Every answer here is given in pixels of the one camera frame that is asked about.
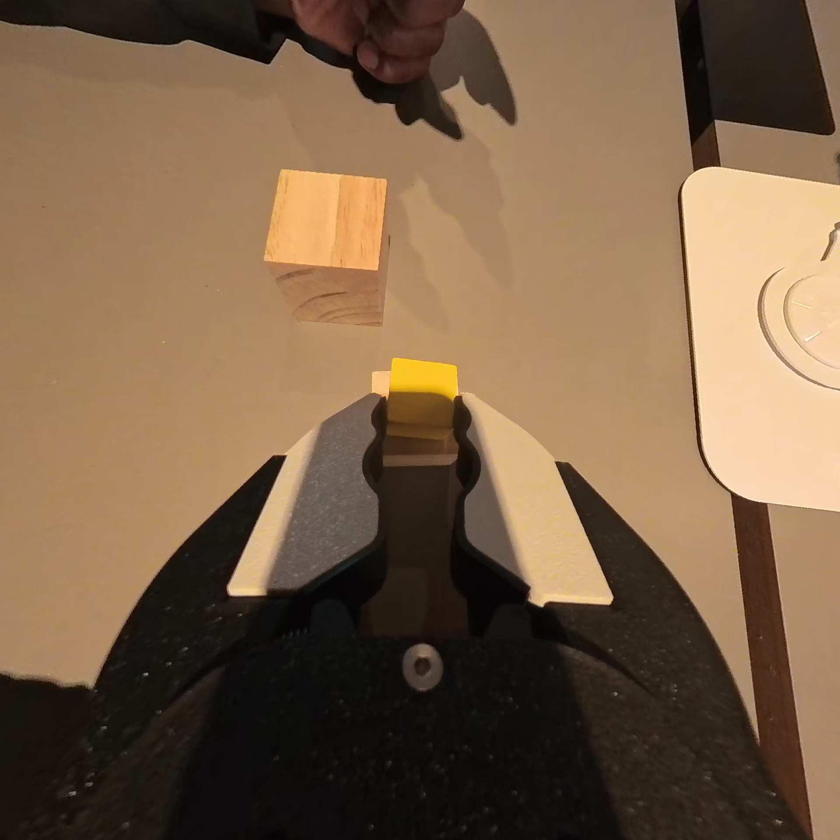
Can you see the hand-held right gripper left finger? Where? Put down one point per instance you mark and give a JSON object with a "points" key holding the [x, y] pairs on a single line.
{"points": [[308, 518]]}

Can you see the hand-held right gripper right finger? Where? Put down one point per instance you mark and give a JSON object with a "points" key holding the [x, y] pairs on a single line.
{"points": [[525, 525]]}

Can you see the yellow wooden cube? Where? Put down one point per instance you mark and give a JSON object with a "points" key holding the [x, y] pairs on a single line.
{"points": [[420, 394]]}

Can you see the large natural wooden cube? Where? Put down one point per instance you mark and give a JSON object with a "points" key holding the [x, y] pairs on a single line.
{"points": [[325, 223]]}

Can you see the person's left forearm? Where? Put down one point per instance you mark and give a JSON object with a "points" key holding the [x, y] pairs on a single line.
{"points": [[164, 16]]}

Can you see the person's left hand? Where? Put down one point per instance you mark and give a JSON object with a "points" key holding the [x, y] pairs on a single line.
{"points": [[400, 46]]}

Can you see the white document stand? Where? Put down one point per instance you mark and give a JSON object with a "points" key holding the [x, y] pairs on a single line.
{"points": [[728, 328]]}

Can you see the black desk pad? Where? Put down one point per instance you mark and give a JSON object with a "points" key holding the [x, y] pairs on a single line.
{"points": [[754, 65]]}

